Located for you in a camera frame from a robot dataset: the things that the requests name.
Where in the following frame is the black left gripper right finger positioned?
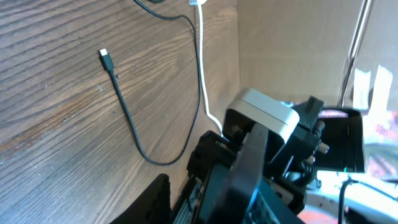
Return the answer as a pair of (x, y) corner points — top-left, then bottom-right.
(245, 180), (304, 224)

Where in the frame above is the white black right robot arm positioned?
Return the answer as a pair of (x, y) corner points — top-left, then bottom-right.
(173, 95), (397, 223)

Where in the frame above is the blue Galaxy smartphone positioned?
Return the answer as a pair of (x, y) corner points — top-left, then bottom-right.
(206, 123), (269, 223)

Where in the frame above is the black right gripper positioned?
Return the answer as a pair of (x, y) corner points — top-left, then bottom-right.
(172, 130), (321, 224)

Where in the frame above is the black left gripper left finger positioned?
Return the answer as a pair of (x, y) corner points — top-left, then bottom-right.
(111, 174), (171, 224)

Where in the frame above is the white power strip cord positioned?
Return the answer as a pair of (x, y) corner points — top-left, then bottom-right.
(188, 0), (224, 137)

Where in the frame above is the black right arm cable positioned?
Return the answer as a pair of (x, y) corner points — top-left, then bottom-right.
(337, 179), (398, 224)

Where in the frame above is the black USB charging cable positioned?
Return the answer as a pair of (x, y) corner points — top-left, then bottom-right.
(98, 0), (201, 166)

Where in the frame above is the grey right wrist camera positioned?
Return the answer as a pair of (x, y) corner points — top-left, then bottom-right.
(223, 88), (300, 162)

